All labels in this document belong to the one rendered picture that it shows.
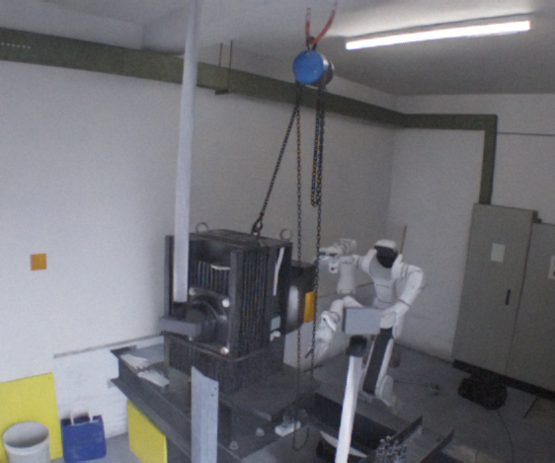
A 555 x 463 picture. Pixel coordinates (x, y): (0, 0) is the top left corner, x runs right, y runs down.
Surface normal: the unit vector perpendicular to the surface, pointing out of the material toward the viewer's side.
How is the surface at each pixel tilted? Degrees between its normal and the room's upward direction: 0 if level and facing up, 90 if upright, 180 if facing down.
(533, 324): 90
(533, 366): 90
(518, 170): 90
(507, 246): 90
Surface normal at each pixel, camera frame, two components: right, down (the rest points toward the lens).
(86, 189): 0.68, 0.14
